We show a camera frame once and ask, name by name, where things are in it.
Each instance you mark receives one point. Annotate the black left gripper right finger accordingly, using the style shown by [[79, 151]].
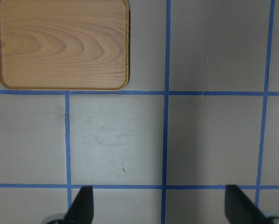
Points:
[[239, 209]]

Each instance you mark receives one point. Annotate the wooden rectangular tray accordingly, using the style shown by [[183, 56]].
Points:
[[79, 45]]

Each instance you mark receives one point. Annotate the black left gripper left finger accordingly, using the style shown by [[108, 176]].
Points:
[[82, 208]]

